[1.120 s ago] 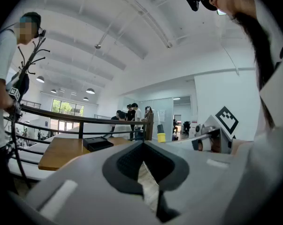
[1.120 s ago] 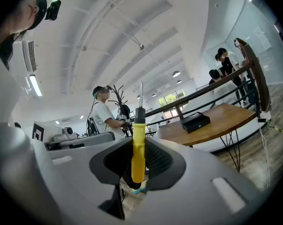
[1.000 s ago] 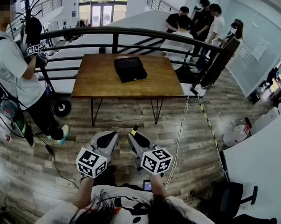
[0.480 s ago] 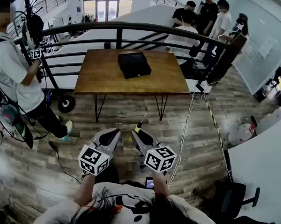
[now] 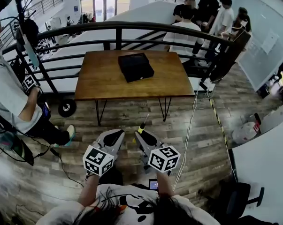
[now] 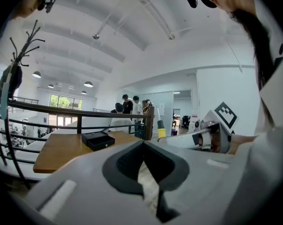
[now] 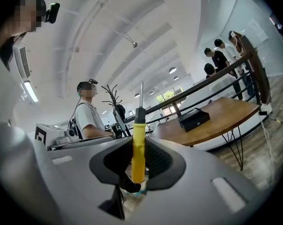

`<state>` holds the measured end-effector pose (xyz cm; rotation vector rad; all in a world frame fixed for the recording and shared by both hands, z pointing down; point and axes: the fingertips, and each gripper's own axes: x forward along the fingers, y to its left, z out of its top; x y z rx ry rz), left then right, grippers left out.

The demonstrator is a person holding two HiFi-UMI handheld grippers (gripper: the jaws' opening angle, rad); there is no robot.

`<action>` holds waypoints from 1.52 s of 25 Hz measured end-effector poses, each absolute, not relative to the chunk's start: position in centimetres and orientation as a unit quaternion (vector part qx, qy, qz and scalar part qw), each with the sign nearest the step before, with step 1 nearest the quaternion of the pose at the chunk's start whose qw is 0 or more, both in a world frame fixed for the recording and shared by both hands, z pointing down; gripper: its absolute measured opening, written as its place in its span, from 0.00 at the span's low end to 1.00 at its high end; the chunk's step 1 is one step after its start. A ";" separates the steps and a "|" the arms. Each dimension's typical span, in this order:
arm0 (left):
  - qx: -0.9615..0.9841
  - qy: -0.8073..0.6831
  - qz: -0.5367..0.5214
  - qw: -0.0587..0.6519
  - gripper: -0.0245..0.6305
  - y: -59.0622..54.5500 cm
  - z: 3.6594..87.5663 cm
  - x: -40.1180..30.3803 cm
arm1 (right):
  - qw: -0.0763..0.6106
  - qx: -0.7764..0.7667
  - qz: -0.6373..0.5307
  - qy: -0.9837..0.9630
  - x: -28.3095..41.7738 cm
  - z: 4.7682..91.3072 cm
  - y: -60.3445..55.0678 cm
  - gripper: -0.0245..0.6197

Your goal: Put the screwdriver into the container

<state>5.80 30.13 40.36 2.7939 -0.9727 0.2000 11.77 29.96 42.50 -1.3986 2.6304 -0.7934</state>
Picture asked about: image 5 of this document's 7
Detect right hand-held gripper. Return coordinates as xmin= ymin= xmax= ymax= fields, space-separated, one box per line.
xmin=134 ymin=130 xmax=181 ymax=176

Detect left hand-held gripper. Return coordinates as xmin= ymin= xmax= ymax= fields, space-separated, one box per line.
xmin=82 ymin=129 xmax=125 ymax=177

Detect yellow black screwdriver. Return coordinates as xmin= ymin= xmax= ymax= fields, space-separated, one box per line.
xmin=137 ymin=113 xmax=150 ymax=134

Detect black box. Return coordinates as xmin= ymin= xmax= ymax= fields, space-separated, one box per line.
xmin=118 ymin=52 xmax=155 ymax=83

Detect person's left forearm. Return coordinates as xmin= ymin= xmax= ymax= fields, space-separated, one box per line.
xmin=78 ymin=172 xmax=102 ymax=207

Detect person's right forearm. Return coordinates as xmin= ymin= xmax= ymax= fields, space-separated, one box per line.
xmin=156 ymin=171 xmax=176 ymax=198

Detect white plastic box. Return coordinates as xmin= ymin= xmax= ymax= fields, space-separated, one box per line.
xmin=260 ymin=104 xmax=283 ymax=135

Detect person's black trousers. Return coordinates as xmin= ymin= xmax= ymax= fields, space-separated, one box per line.
xmin=98 ymin=166 xmax=124 ymax=187

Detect person's white printed shirt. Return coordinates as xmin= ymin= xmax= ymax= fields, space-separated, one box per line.
xmin=35 ymin=183 xmax=221 ymax=225

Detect black wheel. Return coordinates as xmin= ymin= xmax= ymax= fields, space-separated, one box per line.
xmin=58 ymin=98 xmax=77 ymax=118

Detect wooden table with metal legs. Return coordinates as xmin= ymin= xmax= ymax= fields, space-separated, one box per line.
xmin=75 ymin=50 xmax=195 ymax=126

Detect yellow black floor tape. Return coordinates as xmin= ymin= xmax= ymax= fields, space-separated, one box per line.
xmin=209 ymin=98 xmax=238 ymax=182

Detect white power strip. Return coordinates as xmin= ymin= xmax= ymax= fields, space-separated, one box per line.
xmin=199 ymin=77 xmax=216 ymax=92

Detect dark equipment bag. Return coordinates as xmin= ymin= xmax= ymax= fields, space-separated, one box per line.
xmin=0 ymin=106 xmax=35 ymax=166

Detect black office chair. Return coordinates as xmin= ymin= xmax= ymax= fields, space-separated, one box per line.
xmin=222 ymin=181 xmax=265 ymax=225

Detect black metal railing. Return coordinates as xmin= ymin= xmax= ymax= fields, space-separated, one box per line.
xmin=1 ymin=21 xmax=252 ymax=95

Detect white desk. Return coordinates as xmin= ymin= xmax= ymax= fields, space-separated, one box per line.
xmin=231 ymin=116 xmax=283 ymax=225

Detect glass entrance door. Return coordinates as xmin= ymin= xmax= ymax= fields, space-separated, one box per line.
xmin=80 ymin=0 xmax=131 ymax=22

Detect white paper notice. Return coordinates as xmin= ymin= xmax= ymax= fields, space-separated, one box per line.
xmin=260 ymin=29 xmax=280 ymax=55

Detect white cable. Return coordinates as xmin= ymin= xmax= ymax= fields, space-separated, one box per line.
xmin=173 ymin=91 xmax=199 ymax=192

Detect black cable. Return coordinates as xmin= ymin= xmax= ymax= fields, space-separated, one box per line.
xmin=33 ymin=137 xmax=84 ymax=188

